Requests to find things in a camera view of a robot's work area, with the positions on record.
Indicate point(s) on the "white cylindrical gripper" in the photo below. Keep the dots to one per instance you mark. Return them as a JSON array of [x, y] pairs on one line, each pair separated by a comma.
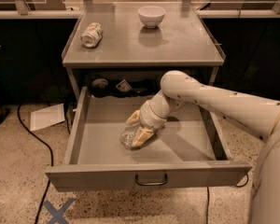
[[148, 117]]

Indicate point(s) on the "clear plastic water bottle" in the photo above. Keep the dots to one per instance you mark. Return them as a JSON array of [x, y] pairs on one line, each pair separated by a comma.
[[129, 137]]

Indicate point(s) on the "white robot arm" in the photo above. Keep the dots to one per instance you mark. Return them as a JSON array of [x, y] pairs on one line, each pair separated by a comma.
[[256, 115]]

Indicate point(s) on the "grey open drawer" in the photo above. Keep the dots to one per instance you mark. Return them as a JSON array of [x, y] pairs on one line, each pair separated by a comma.
[[189, 148]]

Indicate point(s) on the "black bundle behind drawer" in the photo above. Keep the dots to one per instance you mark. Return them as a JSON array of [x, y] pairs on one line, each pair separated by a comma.
[[101, 87]]

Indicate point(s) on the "grey metal cabinet counter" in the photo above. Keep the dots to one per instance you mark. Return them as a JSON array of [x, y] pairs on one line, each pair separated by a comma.
[[180, 41]]

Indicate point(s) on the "white tag card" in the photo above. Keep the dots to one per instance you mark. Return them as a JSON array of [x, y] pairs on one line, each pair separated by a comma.
[[124, 86]]

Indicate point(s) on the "white paper sheet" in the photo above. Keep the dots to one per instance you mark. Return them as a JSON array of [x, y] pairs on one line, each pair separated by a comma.
[[45, 117]]

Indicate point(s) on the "crushed soda can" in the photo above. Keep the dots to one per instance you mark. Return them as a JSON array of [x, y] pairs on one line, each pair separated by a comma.
[[92, 35]]

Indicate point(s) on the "white ceramic bowl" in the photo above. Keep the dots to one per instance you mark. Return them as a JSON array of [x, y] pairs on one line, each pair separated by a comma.
[[151, 16]]

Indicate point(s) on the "blue tape cross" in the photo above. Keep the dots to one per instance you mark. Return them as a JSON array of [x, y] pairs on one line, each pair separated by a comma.
[[57, 214]]

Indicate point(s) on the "black drawer handle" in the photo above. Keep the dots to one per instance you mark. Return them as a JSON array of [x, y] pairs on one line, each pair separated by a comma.
[[151, 181]]

